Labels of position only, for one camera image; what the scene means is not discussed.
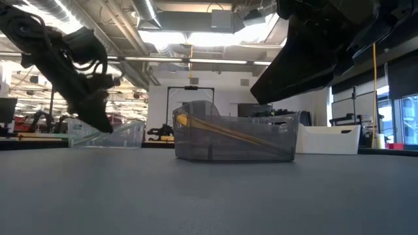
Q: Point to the grey ceiling box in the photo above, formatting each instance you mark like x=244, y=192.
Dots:
x=221, y=19

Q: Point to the background black robot arm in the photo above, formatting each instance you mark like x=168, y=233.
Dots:
x=160, y=131
x=39, y=119

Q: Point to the white cylinder container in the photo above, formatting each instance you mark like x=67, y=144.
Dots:
x=380, y=142

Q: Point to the round silver air duct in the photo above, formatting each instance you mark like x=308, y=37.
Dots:
x=145, y=9

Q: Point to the gold cutlery piece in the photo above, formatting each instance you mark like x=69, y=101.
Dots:
x=228, y=131
x=248, y=144

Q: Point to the black monitor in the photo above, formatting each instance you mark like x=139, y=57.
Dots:
x=7, y=109

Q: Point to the clear plastic bin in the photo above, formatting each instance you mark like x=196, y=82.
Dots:
x=130, y=137

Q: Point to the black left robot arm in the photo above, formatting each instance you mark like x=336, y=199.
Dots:
x=19, y=29

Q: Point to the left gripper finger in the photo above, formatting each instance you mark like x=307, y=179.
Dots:
x=94, y=115

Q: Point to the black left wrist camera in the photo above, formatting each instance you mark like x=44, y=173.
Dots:
x=83, y=45

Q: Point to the white plastic bin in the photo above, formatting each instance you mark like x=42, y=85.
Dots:
x=326, y=142

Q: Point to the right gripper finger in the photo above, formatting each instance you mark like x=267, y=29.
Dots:
x=300, y=65

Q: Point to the black window blind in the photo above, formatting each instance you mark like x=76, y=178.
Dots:
x=403, y=75

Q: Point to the smoky grey plastic bin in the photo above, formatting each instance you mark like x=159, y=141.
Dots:
x=196, y=150

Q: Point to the black cabinet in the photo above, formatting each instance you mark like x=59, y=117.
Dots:
x=251, y=109

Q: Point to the black camera rig frame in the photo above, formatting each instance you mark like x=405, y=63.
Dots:
x=191, y=87
x=51, y=101

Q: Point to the red box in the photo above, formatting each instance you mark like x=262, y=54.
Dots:
x=395, y=146

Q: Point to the black tripod stand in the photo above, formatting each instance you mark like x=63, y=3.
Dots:
x=353, y=104

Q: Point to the long ceiling light strip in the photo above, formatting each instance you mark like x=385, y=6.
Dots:
x=215, y=61

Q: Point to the black table frame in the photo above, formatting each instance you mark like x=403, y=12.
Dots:
x=32, y=145

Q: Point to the grey wall vent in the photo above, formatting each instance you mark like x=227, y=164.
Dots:
x=194, y=81
x=245, y=82

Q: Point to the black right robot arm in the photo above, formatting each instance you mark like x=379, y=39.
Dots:
x=398, y=16

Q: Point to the gold spoon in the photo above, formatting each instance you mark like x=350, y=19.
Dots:
x=182, y=120

